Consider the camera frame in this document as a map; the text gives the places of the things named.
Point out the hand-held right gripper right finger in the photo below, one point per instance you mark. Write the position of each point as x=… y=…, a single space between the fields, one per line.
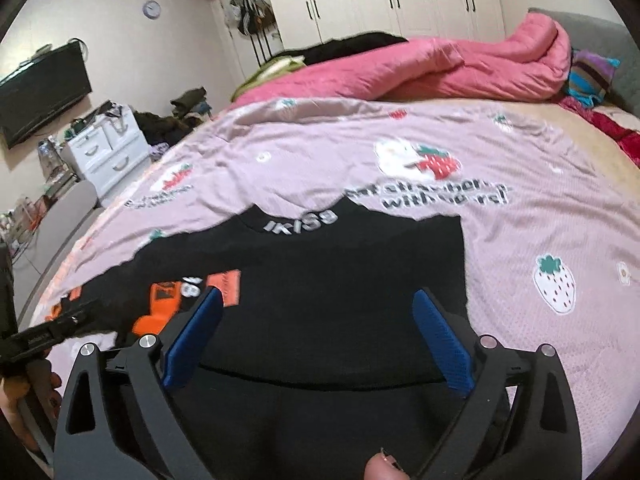
x=442 y=340

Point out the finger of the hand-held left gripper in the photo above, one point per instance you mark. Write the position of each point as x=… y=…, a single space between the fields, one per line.
x=47 y=334

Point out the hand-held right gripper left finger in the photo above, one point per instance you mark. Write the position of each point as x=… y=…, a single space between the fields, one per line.
x=192 y=340

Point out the black sweater with orange print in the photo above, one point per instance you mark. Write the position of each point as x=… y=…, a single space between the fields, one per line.
x=320 y=270

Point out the pile of dark clothes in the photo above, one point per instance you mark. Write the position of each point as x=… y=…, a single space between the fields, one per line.
x=170 y=120

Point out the person's left hand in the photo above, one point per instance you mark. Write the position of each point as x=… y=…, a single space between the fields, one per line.
x=20 y=410

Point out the person's right hand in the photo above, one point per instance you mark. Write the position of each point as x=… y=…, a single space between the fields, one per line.
x=382 y=467

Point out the desk clutter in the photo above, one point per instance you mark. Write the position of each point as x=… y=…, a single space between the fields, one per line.
x=30 y=195

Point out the white drawer cabinet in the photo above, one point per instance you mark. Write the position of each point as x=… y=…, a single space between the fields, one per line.
x=107 y=150

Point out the black television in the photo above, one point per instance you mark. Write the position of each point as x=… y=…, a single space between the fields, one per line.
x=42 y=95

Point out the pink strawberry printed bed sheet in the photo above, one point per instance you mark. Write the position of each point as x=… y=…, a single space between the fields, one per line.
x=310 y=160

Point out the red blanket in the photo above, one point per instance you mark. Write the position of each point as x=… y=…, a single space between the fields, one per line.
x=615 y=130

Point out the green cloth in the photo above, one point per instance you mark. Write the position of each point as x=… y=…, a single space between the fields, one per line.
x=265 y=77

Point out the pink quilt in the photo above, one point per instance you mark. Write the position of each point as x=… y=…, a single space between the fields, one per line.
x=400 y=67

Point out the striped pillow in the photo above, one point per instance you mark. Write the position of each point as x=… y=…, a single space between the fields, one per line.
x=590 y=77

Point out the black cloth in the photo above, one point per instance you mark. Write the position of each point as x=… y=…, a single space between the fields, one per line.
x=350 y=46

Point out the hanging bags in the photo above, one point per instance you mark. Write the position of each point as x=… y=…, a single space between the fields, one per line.
x=250 y=10

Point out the grey bed headboard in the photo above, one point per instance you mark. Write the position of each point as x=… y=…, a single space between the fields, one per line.
x=615 y=45

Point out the round wall clock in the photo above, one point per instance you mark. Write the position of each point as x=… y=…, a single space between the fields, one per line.
x=152 y=8

